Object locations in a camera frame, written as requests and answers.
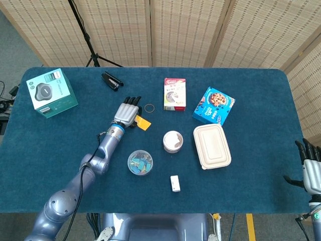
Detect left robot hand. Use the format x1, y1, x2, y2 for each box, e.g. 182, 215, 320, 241
113, 95, 142, 129

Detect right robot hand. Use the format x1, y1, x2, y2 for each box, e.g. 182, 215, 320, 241
283, 138, 321, 195

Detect orange sticky note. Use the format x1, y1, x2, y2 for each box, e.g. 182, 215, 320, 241
134, 114, 152, 132

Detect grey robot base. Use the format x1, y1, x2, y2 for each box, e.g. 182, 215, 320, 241
95, 212, 219, 241

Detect red white carton box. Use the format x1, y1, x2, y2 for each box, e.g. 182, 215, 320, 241
164, 77, 187, 111

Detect clear tub of clips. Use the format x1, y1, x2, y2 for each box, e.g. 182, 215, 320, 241
127, 150, 154, 176

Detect teal speaker product box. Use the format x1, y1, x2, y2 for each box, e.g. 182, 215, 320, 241
26, 68, 79, 118

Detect blue cookie box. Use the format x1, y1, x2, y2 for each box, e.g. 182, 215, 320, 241
192, 86, 236, 127

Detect black stapler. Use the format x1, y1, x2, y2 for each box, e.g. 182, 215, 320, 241
101, 71, 124, 92

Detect round white lidded cup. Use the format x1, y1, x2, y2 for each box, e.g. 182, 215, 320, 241
163, 130, 184, 154

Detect black tripod stand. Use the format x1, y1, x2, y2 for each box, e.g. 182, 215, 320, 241
67, 0, 124, 68

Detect blue table cloth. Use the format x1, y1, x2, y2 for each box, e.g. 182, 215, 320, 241
0, 66, 311, 214

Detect small white rectangular device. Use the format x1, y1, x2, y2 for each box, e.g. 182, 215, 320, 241
170, 175, 181, 193

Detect bamboo folding screen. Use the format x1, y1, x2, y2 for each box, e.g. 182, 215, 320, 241
0, 0, 321, 149

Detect beige lidded food container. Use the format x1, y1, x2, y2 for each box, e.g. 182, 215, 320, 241
193, 123, 232, 171

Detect black cables on floor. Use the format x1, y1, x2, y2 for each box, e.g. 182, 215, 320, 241
0, 80, 20, 134

